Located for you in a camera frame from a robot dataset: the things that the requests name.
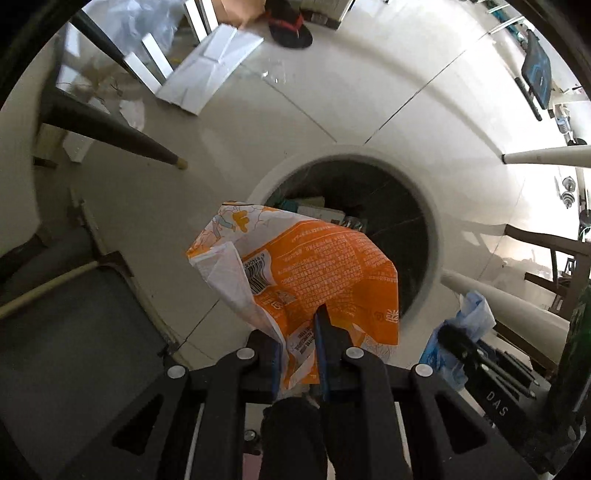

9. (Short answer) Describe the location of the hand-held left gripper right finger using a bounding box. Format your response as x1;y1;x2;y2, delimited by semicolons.
314;303;540;480

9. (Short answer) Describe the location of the orange plastic bag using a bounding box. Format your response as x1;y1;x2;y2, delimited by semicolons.
186;200;400;398

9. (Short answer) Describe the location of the chrome dumbbell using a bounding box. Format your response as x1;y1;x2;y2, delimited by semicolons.
554;175;579;211

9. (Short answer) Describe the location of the clear plastic bag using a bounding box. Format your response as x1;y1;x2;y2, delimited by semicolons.
88;0;182;52

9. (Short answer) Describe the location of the pale printed box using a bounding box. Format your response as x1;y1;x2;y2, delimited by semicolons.
295;205;347;228

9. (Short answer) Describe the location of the dark cloth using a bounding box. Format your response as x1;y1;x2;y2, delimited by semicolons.
259;397;329;480

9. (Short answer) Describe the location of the brown wooden chair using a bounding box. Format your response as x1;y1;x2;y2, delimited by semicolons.
503;224;591;315

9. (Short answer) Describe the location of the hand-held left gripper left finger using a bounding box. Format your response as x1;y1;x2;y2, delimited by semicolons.
60;330;283;480

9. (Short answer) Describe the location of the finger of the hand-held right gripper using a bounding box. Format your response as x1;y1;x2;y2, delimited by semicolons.
436;325;483;367

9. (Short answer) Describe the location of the grey chair seat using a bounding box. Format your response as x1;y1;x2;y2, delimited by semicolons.
0;226;182;480

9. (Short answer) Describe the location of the white trash bin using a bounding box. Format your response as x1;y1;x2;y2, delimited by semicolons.
247;144;448;325

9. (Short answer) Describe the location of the clear water bottle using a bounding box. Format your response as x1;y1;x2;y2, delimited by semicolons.
554;104;574;136

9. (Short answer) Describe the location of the black bench pad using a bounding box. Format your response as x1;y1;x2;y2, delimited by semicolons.
521;28;554;110

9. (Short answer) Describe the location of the blue plastic wrapper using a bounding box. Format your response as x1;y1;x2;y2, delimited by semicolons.
419;291;496;391

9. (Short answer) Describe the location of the dark table leg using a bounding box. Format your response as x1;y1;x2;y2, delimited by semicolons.
39;85;189;171

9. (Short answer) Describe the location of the flat white cardboard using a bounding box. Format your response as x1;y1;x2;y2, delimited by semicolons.
156;24;264;116

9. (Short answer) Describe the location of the red and black slipper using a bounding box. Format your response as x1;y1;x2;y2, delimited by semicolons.
267;0;314;49

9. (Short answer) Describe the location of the crumpled white paper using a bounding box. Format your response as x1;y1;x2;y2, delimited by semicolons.
119;99;147;130

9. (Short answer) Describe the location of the white table leg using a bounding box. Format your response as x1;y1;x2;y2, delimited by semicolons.
441;270;571;361
501;145;591;166

